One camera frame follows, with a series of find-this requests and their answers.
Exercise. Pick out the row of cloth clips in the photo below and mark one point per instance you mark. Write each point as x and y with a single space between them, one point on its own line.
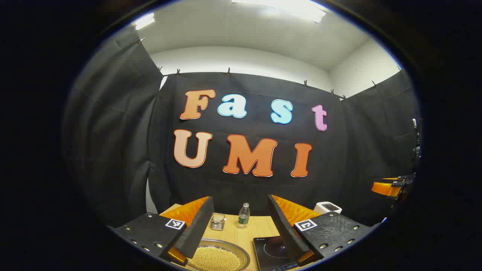
228 71

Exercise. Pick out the clear plastic water bottle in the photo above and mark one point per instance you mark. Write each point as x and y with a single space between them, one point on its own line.
244 216

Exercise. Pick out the white toaster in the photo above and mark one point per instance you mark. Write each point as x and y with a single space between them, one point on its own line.
325 207

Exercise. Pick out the black backdrop cloth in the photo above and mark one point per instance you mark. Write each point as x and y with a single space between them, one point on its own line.
263 195

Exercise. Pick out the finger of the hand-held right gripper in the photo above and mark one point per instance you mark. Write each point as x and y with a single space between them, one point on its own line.
384 188

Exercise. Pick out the pile of soybeans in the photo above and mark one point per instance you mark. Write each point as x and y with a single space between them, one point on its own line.
214 259

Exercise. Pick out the small ceiling light panel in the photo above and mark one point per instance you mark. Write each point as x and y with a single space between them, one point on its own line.
145 21

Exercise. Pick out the black induction cooktop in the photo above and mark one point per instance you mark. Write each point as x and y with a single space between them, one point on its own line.
271 252

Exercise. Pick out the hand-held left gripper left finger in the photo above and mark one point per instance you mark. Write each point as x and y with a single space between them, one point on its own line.
197 229

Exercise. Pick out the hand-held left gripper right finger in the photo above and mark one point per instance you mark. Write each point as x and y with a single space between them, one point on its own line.
286 229

